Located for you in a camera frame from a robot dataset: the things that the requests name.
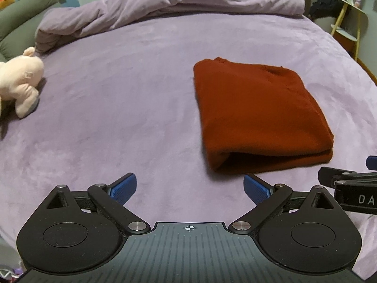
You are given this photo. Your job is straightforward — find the grey-green pillow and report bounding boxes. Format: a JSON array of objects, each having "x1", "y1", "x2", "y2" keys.
[{"x1": 0, "y1": 0, "x2": 59, "y2": 62}]

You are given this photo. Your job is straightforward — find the purple duvet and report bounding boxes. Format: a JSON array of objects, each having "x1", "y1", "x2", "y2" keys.
[{"x1": 35, "y1": 0, "x2": 305, "y2": 54}]

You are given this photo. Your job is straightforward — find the red knit sweater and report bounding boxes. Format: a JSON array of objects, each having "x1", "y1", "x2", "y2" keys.
[{"x1": 193, "y1": 57, "x2": 334, "y2": 174}]

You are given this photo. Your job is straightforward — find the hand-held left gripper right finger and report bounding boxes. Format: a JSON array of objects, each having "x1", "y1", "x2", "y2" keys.
[{"x1": 228, "y1": 173, "x2": 339, "y2": 235}]

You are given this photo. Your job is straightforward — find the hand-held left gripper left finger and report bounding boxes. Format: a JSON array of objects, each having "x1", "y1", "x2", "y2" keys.
[{"x1": 44, "y1": 172, "x2": 151, "y2": 235}]

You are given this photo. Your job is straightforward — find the purple bed sheet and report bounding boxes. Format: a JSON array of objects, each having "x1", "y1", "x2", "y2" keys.
[{"x1": 0, "y1": 12, "x2": 377, "y2": 283}]

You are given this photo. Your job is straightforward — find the pink plush toy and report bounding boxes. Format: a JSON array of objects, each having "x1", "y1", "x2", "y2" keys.
[{"x1": 0, "y1": 46, "x2": 45, "y2": 119}]

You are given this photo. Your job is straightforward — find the yellow-legged side table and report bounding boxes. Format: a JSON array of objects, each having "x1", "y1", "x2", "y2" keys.
[{"x1": 330, "y1": 0, "x2": 370, "y2": 62}]

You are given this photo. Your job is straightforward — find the dark cloth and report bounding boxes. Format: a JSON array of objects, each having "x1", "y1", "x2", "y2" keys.
[{"x1": 308, "y1": 0, "x2": 344, "y2": 21}]

